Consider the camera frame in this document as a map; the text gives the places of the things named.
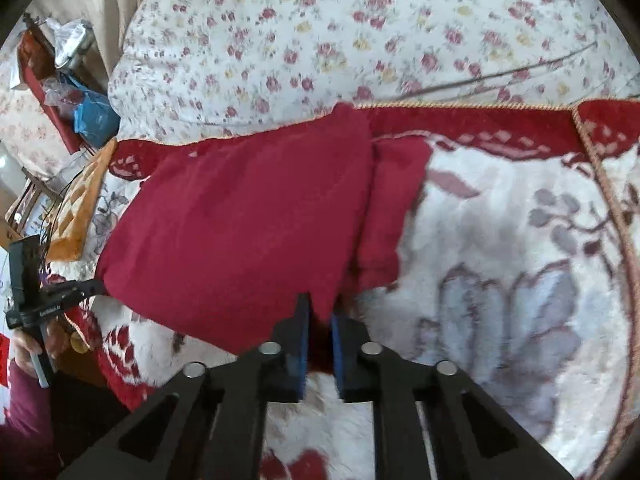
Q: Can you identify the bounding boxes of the white floral fleece blanket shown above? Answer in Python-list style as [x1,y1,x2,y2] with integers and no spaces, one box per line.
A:
[50,100,640,480]

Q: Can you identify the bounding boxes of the pale floral bedsheet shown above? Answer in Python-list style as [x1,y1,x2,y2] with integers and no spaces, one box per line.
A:
[0,50,68,181]

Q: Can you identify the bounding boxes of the orange patterned fleece blanket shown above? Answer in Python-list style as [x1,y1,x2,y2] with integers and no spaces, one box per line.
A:
[45,137,118,263]

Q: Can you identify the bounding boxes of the person's left forearm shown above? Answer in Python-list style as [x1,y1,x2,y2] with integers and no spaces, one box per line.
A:
[0,360,63,480]

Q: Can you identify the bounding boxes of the rose print white quilt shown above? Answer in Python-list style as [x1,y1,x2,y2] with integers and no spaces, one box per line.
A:
[107,0,640,143]

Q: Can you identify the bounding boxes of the person's left hand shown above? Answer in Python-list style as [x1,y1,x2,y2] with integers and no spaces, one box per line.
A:
[13,327,72,377]

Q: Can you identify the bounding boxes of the black cables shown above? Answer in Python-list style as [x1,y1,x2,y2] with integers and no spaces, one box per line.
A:
[37,170,101,266]

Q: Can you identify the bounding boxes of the dark red cloth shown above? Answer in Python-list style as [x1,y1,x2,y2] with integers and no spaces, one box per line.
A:
[20,30,83,156]

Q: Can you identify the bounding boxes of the silver plastic bag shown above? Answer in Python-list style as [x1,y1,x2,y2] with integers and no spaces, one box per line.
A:
[52,19,95,70]

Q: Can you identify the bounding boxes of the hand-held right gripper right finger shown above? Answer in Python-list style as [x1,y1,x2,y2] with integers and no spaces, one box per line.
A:
[330,310,576,480]

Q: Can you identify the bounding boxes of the dark red fleece garment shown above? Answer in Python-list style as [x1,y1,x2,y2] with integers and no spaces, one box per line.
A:
[95,102,436,373]

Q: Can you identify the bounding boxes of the blue plastic bag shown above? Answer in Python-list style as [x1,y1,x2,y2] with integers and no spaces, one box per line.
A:
[72,87,121,148]

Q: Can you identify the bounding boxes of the wooden rack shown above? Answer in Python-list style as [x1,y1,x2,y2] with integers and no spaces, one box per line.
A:
[4,167,58,243]

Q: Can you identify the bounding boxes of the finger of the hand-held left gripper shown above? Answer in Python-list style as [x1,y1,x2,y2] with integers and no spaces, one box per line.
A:
[42,279,107,310]

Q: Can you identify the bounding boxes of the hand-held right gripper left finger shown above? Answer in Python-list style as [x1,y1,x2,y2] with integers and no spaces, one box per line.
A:
[57,292,313,480]

